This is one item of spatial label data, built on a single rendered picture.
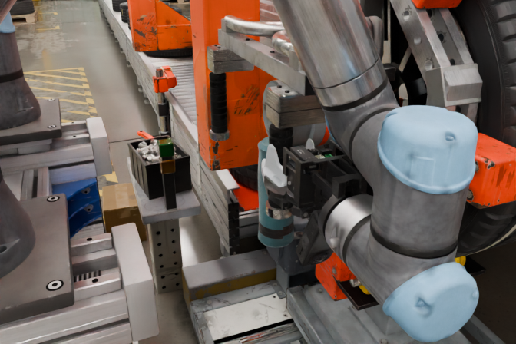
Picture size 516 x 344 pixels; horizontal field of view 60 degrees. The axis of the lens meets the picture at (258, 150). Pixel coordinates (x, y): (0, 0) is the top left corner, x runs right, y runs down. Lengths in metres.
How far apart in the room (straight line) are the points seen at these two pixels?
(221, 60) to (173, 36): 2.28
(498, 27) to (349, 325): 0.85
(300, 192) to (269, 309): 1.02
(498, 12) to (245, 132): 0.82
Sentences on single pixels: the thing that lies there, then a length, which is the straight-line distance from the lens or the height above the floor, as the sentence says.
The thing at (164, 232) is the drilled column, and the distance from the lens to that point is 1.59.
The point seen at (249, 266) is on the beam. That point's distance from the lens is 1.62.
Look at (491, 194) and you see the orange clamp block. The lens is 0.67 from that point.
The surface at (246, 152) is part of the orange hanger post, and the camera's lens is 1.38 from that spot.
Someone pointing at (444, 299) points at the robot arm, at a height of 0.87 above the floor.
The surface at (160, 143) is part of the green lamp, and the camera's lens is 1.23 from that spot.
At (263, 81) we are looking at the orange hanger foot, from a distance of 1.35.
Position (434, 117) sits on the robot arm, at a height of 1.01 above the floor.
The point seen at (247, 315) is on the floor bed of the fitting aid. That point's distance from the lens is 1.52.
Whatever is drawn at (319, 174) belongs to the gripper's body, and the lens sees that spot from 0.54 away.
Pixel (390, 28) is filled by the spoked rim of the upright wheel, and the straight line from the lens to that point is 0.95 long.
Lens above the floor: 1.13
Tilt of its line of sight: 24 degrees down
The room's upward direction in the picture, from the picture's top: straight up
